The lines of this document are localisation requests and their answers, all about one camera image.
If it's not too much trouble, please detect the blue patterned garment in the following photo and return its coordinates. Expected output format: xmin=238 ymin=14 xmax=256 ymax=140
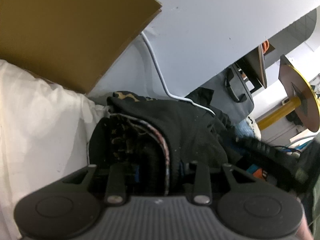
xmin=247 ymin=165 xmax=267 ymax=181

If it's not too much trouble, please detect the cream bear print quilt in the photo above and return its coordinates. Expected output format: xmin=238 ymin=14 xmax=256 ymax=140
xmin=1 ymin=60 xmax=104 ymax=239

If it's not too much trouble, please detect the black bear pattern garment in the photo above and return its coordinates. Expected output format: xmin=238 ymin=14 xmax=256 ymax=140
xmin=88 ymin=95 xmax=227 ymax=196

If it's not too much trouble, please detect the grey bag with handle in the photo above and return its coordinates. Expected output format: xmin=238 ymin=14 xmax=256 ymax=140
xmin=202 ymin=64 xmax=254 ymax=125

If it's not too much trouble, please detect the brown cardboard box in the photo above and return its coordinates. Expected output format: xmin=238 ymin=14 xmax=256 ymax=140
xmin=1 ymin=0 xmax=161 ymax=93

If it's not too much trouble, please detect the black garment pile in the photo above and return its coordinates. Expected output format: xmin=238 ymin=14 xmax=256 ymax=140
xmin=187 ymin=87 xmax=277 ymax=169

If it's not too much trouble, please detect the leopard print garment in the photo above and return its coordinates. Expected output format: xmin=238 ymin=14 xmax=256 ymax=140
xmin=111 ymin=91 xmax=157 ymax=102

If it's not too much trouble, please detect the person right hand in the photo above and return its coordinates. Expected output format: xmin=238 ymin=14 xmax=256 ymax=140
xmin=296 ymin=219 xmax=313 ymax=240

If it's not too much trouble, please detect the yellow round stand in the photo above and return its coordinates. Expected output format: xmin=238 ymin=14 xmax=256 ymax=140
xmin=257 ymin=55 xmax=319 ymax=132

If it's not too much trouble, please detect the white cable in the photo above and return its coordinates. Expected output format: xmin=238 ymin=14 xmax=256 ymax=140
xmin=140 ymin=31 xmax=217 ymax=117

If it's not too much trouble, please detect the orange cloth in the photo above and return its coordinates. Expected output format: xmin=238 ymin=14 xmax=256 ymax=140
xmin=261 ymin=40 xmax=270 ymax=54

